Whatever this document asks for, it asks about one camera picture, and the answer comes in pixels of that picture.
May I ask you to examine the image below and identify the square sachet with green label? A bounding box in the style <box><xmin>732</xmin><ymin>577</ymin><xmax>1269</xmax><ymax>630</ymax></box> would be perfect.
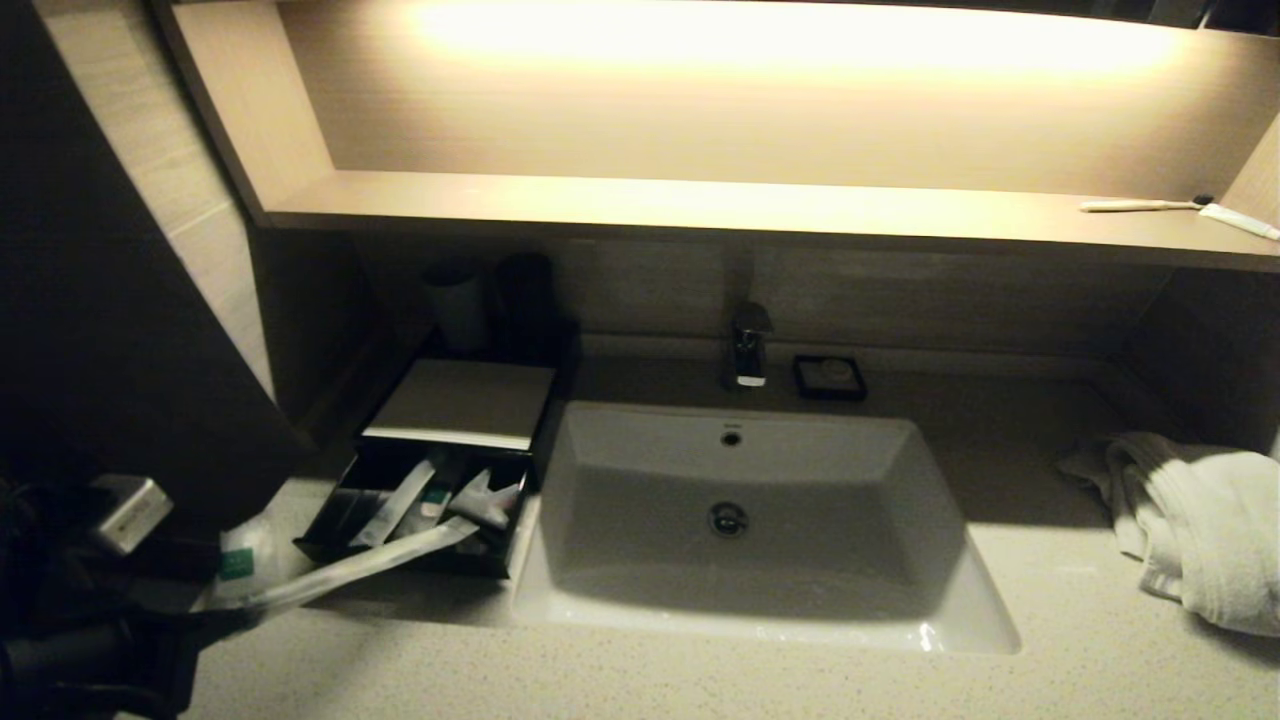
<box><xmin>213</xmin><ymin>510</ymin><xmax>289</xmax><ymax>601</ymax></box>

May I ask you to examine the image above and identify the packaged toothbrush with green label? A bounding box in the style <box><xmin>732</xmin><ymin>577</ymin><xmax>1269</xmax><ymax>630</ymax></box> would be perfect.
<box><xmin>200</xmin><ymin>515</ymin><xmax>483</xmax><ymax>613</ymax></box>

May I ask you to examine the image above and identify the long plain white packet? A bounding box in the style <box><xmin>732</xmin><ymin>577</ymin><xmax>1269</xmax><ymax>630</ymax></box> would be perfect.
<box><xmin>348</xmin><ymin>456</ymin><xmax>437</xmax><ymax>549</ymax></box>

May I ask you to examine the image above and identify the puffy white pouch packet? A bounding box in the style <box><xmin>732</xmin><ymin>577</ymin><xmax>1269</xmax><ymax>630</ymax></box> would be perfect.
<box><xmin>448</xmin><ymin>468</ymin><xmax>525</xmax><ymax>531</ymax></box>

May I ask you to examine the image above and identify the dark brown cup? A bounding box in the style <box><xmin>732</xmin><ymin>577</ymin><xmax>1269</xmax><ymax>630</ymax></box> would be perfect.
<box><xmin>492</xmin><ymin>250</ymin><xmax>557</xmax><ymax>363</ymax></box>

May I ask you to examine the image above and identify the small white tube green cap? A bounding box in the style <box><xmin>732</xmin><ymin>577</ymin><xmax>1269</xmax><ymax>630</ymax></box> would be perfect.
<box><xmin>395</xmin><ymin>485</ymin><xmax>451</xmax><ymax>541</ymax></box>

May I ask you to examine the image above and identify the pale grey cup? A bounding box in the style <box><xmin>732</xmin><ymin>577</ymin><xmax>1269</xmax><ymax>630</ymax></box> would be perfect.
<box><xmin>424</xmin><ymin>262</ymin><xmax>489</xmax><ymax>351</ymax></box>

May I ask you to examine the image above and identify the white ceramic sink basin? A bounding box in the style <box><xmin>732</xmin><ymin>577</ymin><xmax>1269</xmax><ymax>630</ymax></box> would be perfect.
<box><xmin>513</xmin><ymin>400</ymin><xmax>1023</xmax><ymax>657</ymax></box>

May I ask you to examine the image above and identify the chrome faucet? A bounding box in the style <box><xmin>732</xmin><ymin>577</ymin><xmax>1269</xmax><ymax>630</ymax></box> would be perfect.
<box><xmin>722</xmin><ymin>245</ymin><xmax>776</xmax><ymax>390</ymax></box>

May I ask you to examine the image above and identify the black soap dish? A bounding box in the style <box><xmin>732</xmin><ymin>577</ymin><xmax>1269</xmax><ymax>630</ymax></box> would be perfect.
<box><xmin>793</xmin><ymin>353</ymin><xmax>869</xmax><ymax>403</ymax></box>

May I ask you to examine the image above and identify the warm LED light strip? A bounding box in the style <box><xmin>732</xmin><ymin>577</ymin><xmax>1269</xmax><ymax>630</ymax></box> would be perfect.
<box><xmin>410</xmin><ymin>0</ymin><xmax>1191</xmax><ymax>83</ymax></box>

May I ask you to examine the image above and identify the white terry towel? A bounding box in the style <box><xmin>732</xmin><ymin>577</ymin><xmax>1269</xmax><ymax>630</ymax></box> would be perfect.
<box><xmin>1058</xmin><ymin>430</ymin><xmax>1280</xmax><ymax>639</ymax></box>

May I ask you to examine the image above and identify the white toothbrush black head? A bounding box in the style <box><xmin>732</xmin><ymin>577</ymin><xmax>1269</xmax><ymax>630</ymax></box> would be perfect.
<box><xmin>1080</xmin><ymin>192</ymin><xmax>1216</xmax><ymax>214</ymax></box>

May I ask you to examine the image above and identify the white toothpaste tube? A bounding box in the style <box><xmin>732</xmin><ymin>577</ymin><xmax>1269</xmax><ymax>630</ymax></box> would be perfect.
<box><xmin>1198</xmin><ymin>202</ymin><xmax>1280</xmax><ymax>242</ymax></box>

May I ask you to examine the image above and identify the wooden wall shelf niche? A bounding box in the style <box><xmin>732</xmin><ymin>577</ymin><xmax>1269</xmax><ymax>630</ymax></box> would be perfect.
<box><xmin>150</xmin><ymin>0</ymin><xmax>1280</xmax><ymax>273</ymax></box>

